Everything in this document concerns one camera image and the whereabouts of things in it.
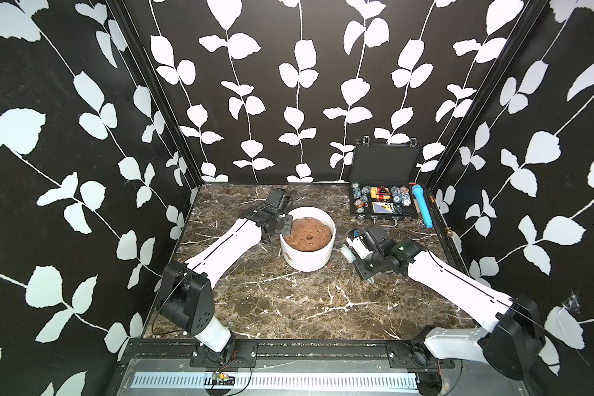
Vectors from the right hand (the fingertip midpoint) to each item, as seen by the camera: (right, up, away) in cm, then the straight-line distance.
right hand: (354, 262), depth 81 cm
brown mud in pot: (-16, +8, +7) cm, 19 cm away
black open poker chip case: (+19, +32, +33) cm, 50 cm away
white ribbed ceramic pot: (-15, -1, +4) cm, 16 cm away
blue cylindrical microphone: (+37, +25, +33) cm, 55 cm away
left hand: (-24, +14, +5) cm, 28 cm away
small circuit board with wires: (-41, -31, -11) cm, 53 cm away
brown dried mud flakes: (-7, -5, +11) cm, 14 cm away
